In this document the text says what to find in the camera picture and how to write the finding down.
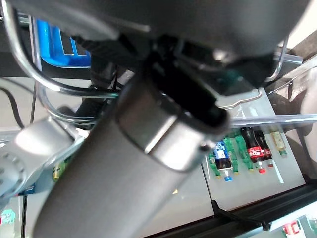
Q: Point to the pepsi bottle blue label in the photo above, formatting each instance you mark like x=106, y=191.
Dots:
x=224, y=163

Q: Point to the blue plastic shopping basket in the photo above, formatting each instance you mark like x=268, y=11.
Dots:
x=57, y=59

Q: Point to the coke bottle red label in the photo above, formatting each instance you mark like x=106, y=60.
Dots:
x=268, y=153
x=255, y=152

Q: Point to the silver right robot leg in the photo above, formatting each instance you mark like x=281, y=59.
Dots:
x=44, y=141

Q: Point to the small yellow tea bottle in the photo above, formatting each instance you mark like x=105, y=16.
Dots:
x=278, y=141

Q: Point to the water bottle red label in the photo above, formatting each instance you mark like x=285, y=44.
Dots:
x=292, y=228

